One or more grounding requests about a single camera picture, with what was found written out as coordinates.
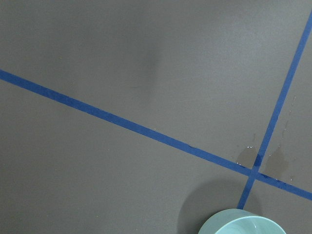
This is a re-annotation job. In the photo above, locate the brown paper table cover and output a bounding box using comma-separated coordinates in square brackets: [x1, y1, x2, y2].
[0, 0, 312, 234]

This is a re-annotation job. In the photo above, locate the pale green ceramic bowl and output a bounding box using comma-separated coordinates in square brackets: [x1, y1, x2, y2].
[198, 209, 286, 234]

